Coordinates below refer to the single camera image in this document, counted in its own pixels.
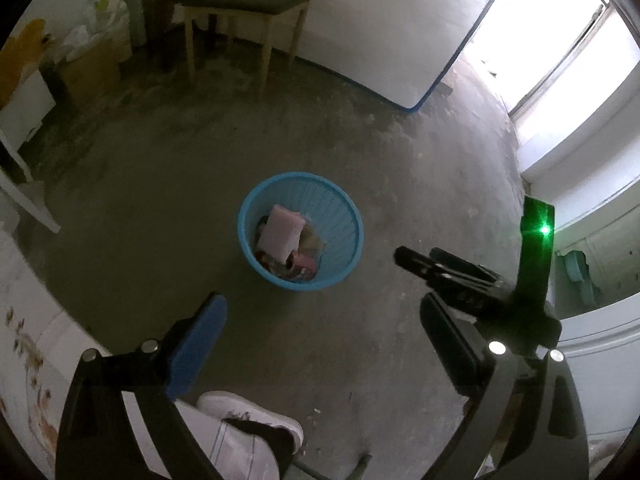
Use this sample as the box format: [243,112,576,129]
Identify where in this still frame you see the pink tissue pack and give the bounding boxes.
[260,204,307,262]

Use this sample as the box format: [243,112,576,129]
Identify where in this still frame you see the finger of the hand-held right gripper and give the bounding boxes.
[430,247,502,284]
[394,246,451,291]

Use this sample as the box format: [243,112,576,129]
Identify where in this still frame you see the cardboard box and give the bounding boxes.
[57,35,134,107]

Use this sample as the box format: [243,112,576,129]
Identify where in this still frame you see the white mattress blue edge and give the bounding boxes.
[295,0,522,114]

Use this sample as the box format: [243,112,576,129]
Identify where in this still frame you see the floral tablecloth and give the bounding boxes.
[0,230,281,480]

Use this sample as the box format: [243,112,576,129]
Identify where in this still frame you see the teal plastic stool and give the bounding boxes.
[555,250,602,307]

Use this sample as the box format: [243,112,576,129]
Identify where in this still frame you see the blue plastic basket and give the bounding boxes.
[237,172,365,292]

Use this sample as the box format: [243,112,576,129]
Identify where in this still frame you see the person's white shoe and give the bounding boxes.
[196,391,306,454]

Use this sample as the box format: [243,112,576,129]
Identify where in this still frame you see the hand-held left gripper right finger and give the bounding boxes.
[419,292,592,480]

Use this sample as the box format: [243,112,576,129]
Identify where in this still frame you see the yellow plastic bag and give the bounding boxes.
[0,19,49,112]

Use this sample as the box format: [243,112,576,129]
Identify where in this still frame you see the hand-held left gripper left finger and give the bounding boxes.
[55,291,230,480]

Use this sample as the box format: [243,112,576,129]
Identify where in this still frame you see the white plastic bags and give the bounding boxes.
[65,0,132,57]

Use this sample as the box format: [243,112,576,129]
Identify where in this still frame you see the window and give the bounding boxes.
[505,0,632,122]

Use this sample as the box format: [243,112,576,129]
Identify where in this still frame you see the white foam box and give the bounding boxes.
[0,67,58,149]

